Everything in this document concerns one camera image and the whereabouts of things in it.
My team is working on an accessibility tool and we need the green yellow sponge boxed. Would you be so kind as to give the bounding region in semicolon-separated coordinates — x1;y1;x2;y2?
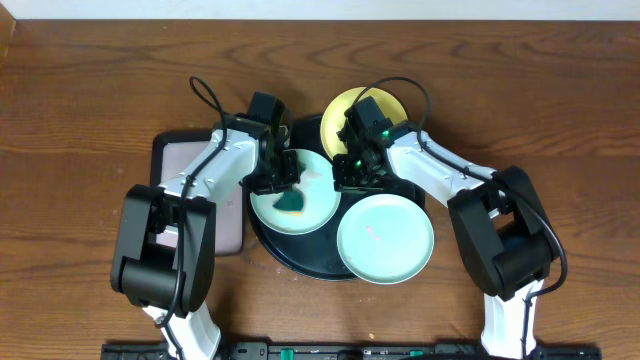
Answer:
272;189;305;215

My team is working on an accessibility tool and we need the light green plate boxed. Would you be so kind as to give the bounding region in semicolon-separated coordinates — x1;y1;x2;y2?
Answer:
337;194;435;285
250;149;341;235

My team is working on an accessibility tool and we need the light green plate front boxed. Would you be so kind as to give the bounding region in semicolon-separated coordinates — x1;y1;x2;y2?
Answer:
337;194;435;285

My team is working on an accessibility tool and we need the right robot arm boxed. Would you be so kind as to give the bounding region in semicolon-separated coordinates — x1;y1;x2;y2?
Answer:
333;121;568;359

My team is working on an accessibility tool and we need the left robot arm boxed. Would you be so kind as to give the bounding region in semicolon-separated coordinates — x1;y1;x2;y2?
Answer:
110;115;300;359

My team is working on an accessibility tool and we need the round black tray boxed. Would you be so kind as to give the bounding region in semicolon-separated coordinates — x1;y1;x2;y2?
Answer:
244;114;426;281

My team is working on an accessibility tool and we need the black rectangular sponge tray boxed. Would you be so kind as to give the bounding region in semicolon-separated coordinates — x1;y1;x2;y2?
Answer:
150;129;245;256

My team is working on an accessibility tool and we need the yellow plate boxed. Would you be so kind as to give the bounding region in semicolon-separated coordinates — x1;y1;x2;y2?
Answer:
320;87;408;160

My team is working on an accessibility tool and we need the right black cable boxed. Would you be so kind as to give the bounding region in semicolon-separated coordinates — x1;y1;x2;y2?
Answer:
349;75;569;360

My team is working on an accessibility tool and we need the black cable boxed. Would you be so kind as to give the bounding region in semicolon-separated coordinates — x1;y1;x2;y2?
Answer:
349;75;569;360
153;75;231;360

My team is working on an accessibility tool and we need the left black cable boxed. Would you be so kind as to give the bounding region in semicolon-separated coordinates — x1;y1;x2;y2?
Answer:
153;75;231;360

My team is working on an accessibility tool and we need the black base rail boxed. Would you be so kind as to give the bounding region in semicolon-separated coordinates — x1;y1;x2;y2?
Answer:
100;342;602;360

